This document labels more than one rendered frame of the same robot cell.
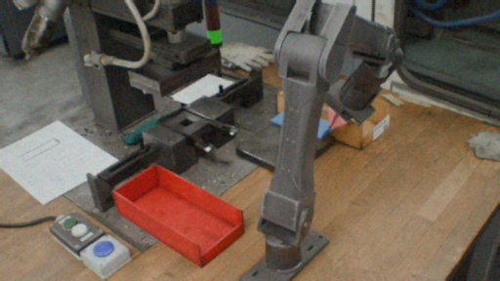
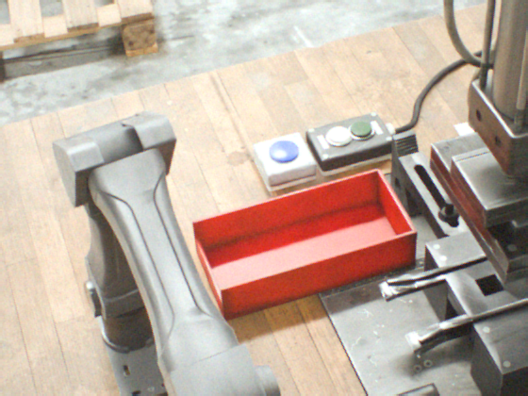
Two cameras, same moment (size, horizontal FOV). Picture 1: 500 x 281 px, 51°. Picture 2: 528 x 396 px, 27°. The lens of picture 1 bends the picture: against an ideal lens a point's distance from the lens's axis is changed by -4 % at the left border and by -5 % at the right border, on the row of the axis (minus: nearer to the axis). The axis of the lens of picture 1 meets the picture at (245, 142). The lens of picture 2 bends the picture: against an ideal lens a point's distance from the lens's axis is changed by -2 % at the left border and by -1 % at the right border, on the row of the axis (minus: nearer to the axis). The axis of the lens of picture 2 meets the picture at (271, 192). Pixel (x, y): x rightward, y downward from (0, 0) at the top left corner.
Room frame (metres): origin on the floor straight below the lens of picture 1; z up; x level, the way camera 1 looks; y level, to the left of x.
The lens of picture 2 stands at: (1.25, -0.68, 1.97)
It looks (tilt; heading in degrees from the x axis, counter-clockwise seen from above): 46 degrees down; 120
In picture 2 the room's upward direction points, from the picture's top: 4 degrees counter-clockwise
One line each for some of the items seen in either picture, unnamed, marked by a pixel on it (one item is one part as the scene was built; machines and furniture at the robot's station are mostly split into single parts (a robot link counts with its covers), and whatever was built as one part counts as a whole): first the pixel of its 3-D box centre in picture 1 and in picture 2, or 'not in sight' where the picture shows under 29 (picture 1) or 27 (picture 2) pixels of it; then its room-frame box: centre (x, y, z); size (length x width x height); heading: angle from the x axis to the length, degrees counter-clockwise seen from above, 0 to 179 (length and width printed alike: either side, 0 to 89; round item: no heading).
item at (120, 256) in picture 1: (106, 260); (285, 168); (0.73, 0.28, 0.90); 0.07 x 0.07 x 0.06; 46
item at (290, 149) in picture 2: (104, 251); (284, 154); (0.73, 0.28, 0.93); 0.04 x 0.04 x 0.02
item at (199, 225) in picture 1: (177, 212); (304, 242); (0.82, 0.15, 0.93); 0.25 x 0.12 x 0.06; 46
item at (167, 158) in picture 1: (190, 136); (497, 318); (1.08, 0.13, 0.94); 0.20 x 0.10 x 0.07; 136
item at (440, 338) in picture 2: (223, 128); (439, 334); (1.04, 0.05, 0.98); 0.07 x 0.02 x 0.01; 46
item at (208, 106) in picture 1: (188, 120); (502, 295); (1.08, 0.13, 0.98); 0.20 x 0.10 x 0.01; 136
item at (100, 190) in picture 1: (106, 185); (411, 173); (0.91, 0.30, 0.95); 0.06 x 0.03 x 0.09; 136
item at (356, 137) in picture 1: (332, 111); not in sight; (1.15, -0.22, 0.93); 0.25 x 0.13 x 0.08; 46
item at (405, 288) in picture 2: (198, 143); (411, 283); (0.98, 0.10, 0.98); 0.07 x 0.02 x 0.01; 46
